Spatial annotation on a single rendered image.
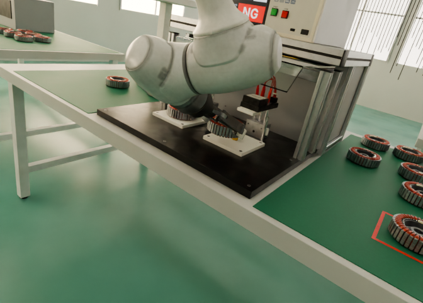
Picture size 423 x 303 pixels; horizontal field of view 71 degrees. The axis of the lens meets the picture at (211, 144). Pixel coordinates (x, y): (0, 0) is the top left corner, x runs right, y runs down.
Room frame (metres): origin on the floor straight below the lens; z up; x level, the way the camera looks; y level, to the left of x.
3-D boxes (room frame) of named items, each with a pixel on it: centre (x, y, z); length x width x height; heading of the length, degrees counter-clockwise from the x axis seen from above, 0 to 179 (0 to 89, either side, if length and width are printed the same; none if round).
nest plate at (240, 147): (0.91, -0.07, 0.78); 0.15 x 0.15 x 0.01; 56
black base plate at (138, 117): (0.99, 0.02, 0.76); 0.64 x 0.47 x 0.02; 56
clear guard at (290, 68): (0.88, -0.13, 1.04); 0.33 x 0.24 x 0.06; 146
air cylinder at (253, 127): (1.03, -0.15, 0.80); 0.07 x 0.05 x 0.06; 56
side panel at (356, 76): (1.13, -0.46, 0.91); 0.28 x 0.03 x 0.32; 146
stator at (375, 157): (1.03, -0.56, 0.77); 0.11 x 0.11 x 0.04
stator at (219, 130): (0.85, -0.03, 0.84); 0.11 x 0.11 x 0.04
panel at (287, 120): (1.19, -0.11, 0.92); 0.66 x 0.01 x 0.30; 56
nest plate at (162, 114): (1.04, 0.13, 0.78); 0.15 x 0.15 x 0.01; 56
